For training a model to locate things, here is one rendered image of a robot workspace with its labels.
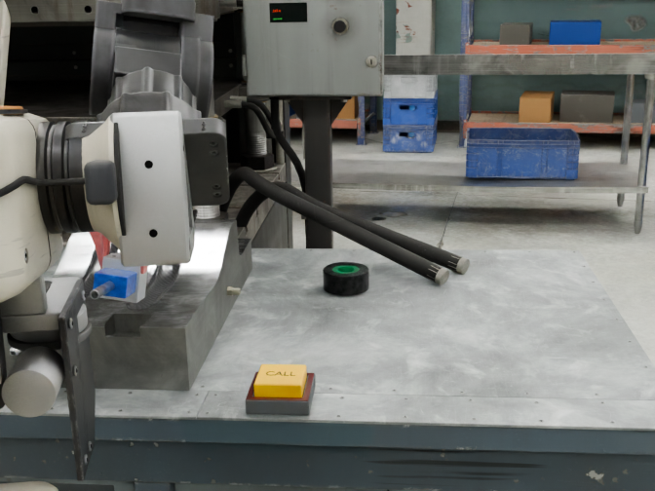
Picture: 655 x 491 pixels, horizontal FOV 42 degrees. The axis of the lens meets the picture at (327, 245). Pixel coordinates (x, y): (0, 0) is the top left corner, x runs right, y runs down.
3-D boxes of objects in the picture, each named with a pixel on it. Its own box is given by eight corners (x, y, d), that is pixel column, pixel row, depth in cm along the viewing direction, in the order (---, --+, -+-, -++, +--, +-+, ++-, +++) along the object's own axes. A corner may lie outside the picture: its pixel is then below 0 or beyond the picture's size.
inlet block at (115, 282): (113, 320, 101) (117, 275, 100) (71, 314, 101) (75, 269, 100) (144, 297, 114) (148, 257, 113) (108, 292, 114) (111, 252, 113)
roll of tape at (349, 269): (350, 277, 155) (350, 258, 154) (378, 288, 149) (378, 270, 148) (314, 286, 151) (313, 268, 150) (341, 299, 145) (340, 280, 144)
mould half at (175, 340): (189, 391, 113) (182, 294, 109) (-1, 387, 116) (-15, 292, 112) (252, 268, 161) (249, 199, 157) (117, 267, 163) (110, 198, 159)
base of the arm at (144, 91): (59, 138, 63) (225, 132, 64) (68, 62, 67) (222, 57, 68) (81, 210, 69) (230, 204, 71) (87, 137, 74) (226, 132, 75)
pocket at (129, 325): (144, 353, 112) (141, 326, 111) (104, 352, 113) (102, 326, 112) (154, 339, 117) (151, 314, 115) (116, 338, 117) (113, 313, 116)
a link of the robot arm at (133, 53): (112, 85, 68) (181, 93, 69) (118, 2, 74) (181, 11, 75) (107, 162, 75) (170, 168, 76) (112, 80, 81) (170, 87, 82)
